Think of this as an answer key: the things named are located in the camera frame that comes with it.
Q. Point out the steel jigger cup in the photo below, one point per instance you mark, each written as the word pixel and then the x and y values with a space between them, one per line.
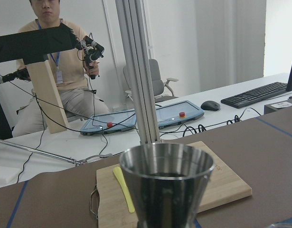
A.
pixel 166 182

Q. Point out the blue teach pendant left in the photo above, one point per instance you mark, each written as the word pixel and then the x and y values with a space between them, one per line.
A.
pixel 109 123

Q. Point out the blue teach pendant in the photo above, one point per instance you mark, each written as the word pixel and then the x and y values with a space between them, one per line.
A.
pixel 109 123
pixel 177 113

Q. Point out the blue teach pendant right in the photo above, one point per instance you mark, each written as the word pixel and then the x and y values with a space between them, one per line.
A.
pixel 177 113

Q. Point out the grey office chair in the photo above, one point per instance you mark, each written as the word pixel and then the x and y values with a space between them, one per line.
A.
pixel 157 84

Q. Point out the yellow plastic knife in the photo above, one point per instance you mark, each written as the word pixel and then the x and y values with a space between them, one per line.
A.
pixel 117 171

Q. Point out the black computer mouse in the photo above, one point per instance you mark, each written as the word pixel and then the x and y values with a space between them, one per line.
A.
pixel 210 106

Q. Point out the seated person operator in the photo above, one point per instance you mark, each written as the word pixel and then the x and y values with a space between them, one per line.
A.
pixel 69 71

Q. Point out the black keyboard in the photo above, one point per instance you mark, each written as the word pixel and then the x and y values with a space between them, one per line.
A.
pixel 255 95

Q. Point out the green handled reacher stick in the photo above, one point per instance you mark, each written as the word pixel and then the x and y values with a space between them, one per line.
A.
pixel 56 156

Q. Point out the aluminium frame post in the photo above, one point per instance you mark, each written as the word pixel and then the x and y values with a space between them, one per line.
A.
pixel 136 56

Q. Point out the wooden stand post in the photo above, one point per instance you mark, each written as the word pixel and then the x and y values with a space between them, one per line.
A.
pixel 48 96

